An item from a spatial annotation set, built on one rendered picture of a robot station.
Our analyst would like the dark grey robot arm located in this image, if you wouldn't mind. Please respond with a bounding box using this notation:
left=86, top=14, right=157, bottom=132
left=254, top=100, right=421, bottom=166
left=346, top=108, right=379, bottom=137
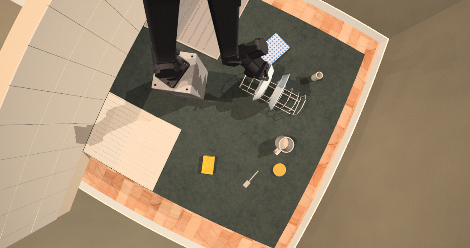
left=143, top=0, right=268, bottom=88

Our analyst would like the white round plate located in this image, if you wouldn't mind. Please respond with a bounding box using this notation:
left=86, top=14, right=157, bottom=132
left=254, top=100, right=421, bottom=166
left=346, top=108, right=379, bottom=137
left=268, top=74, right=290, bottom=110
left=253, top=64, right=274, bottom=100

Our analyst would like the yellow sponge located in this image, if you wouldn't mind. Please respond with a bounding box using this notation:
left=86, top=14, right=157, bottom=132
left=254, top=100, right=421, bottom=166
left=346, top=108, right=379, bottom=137
left=202, top=155, right=215, bottom=174

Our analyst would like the orange round disc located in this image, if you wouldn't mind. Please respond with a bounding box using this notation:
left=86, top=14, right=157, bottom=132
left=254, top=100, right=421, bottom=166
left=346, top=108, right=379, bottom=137
left=273, top=163, right=286, bottom=176

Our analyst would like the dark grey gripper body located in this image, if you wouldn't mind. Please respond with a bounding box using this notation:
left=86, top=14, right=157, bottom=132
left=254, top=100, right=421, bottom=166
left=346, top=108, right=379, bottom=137
left=243, top=60, right=270, bottom=79

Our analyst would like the beige tiled wall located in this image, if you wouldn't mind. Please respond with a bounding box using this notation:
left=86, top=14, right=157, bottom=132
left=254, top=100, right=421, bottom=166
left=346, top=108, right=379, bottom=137
left=0, top=0, right=147, bottom=248

